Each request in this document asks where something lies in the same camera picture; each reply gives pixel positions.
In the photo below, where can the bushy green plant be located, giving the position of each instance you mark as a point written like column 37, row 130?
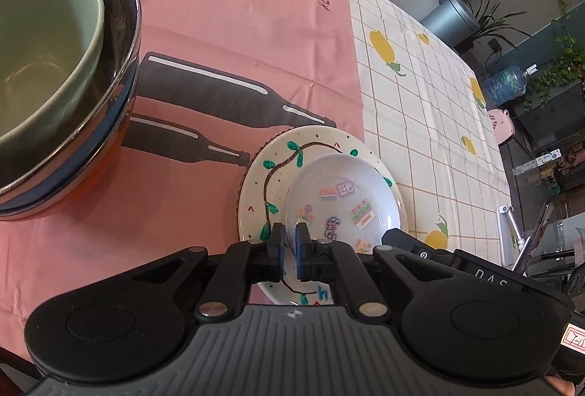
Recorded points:
column 557, row 71

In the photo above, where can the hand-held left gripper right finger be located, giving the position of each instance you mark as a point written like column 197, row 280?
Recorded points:
column 302, row 250

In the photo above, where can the small white sticker dish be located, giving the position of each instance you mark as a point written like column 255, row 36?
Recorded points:
column 352, row 190

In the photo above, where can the stainless steel bowl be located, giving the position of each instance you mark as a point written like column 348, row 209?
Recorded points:
column 116, row 71

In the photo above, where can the long-leaf potted plant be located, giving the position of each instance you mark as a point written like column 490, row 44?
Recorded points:
column 493, row 19

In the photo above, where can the blue water bottle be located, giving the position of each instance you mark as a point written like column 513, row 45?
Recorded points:
column 507, row 85

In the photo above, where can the grey trash can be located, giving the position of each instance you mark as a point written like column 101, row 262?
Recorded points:
column 450, row 21

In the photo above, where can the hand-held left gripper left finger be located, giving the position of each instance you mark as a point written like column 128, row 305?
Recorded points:
column 277, row 250

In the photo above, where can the pink desk fan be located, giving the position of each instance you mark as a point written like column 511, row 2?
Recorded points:
column 502, row 124

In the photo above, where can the white fruit-pattern plate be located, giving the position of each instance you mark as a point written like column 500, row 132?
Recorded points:
column 269, row 190

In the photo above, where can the person's right hand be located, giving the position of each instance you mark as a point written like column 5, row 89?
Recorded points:
column 561, row 387

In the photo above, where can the green ceramic bowl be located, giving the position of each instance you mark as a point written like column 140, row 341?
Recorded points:
column 41, row 57

